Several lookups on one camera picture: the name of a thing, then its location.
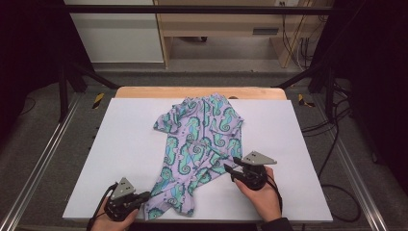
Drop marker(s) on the aluminium floor rail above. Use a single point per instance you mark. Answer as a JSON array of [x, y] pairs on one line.
[[349, 160], [41, 160]]

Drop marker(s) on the light wooden table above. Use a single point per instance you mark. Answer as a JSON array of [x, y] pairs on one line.
[[144, 92]]

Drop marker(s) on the black curtain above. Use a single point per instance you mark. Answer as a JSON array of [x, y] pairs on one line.
[[29, 48], [378, 80]]

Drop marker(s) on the black metal crossbar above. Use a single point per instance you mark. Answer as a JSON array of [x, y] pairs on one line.
[[192, 9]]

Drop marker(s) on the white cabinet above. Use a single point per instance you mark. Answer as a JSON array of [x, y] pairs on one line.
[[118, 38]]

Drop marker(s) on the black caster wheel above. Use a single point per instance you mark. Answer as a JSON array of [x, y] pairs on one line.
[[204, 39]]

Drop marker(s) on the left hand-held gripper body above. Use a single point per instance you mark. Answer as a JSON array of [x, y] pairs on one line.
[[123, 191]]

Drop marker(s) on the purple seahorse print swimsuit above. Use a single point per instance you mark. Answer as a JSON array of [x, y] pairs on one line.
[[192, 144]]

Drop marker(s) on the black metal stand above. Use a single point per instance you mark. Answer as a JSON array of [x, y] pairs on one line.
[[63, 96], [329, 96]]

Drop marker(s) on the yellow black tape strip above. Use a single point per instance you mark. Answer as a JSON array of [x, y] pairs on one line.
[[302, 100], [98, 100]]

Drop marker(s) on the person's dark clothing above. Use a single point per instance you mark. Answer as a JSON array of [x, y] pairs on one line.
[[192, 227]]

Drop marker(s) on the light wooden desk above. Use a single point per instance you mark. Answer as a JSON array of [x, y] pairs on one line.
[[224, 22]]

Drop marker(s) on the person's right hand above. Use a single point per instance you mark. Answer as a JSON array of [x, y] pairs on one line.
[[261, 199]]

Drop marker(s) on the person's left hand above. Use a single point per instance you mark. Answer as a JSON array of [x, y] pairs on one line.
[[112, 225]]

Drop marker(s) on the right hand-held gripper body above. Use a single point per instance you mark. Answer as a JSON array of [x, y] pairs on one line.
[[256, 159]]

